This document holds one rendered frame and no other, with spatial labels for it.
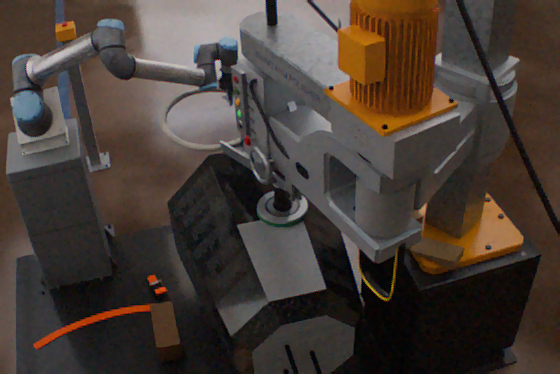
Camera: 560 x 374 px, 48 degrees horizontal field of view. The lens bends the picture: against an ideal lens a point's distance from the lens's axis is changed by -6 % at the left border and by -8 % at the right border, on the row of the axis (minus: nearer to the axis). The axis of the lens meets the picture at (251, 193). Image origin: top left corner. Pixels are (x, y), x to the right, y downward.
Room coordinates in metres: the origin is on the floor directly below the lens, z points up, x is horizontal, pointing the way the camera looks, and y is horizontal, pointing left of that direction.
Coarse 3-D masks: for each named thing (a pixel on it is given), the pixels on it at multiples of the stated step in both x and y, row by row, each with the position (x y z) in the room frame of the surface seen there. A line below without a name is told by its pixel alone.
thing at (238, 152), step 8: (224, 144) 2.54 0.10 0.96; (240, 144) 2.60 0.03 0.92; (224, 152) 2.55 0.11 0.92; (232, 152) 2.47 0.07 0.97; (240, 152) 2.42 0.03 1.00; (240, 160) 2.41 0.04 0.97; (248, 160) 2.34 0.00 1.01; (264, 176) 2.22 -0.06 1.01; (272, 176) 2.16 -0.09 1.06; (280, 176) 2.12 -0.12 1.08; (280, 184) 2.11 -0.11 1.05; (288, 192) 2.00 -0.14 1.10; (296, 192) 2.00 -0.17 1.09
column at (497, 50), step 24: (480, 0) 2.01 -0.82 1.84; (504, 0) 2.02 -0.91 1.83; (456, 24) 2.08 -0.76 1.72; (480, 24) 2.01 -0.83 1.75; (504, 24) 2.04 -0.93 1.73; (456, 48) 2.07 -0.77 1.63; (504, 48) 2.06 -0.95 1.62; (480, 72) 1.99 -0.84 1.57; (456, 192) 2.01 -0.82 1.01; (480, 192) 2.06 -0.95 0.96; (432, 216) 2.09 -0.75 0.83; (456, 216) 2.00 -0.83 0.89; (480, 216) 2.09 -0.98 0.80
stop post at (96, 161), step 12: (60, 24) 3.91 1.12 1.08; (72, 24) 3.88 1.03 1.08; (60, 36) 3.81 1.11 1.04; (72, 36) 3.82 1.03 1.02; (72, 72) 3.83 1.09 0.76; (72, 84) 3.83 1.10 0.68; (84, 96) 3.84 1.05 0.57; (84, 108) 3.84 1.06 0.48; (84, 120) 3.83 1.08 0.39; (84, 132) 3.83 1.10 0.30; (96, 144) 3.85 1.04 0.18; (96, 156) 3.84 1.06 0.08; (108, 156) 3.93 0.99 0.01; (96, 168) 3.80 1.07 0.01
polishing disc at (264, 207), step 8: (272, 192) 2.31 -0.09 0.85; (264, 200) 2.26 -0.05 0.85; (272, 200) 2.26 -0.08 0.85; (296, 200) 2.25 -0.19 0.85; (304, 200) 2.24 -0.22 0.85; (264, 208) 2.21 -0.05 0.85; (272, 208) 2.21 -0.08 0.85; (296, 208) 2.19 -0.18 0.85; (304, 208) 2.19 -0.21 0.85; (264, 216) 2.16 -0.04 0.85; (272, 216) 2.15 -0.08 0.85; (280, 216) 2.15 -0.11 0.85; (288, 216) 2.15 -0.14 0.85; (296, 216) 2.14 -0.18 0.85
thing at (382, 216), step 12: (360, 180) 1.61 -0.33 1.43; (360, 192) 1.60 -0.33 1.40; (372, 192) 1.56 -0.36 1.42; (396, 192) 1.54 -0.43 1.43; (408, 192) 1.55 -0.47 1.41; (360, 204) 1.59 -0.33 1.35; (372, 204) 1.56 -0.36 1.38; (384, 204) 1.54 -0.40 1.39; (396, 204) 1.54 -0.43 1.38; (408, 204) 1.56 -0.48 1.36; (360, 216) 1.59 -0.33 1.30; (372, 216) 1.55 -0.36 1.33; (384, 216) 1.54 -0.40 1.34; (396, 216) 1.54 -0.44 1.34; (408, 216) 1.56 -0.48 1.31; (360, 228) 1.59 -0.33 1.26; (372, 228) 1.55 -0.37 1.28; (384, 228) 1.54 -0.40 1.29; (396, 228) 1.54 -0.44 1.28
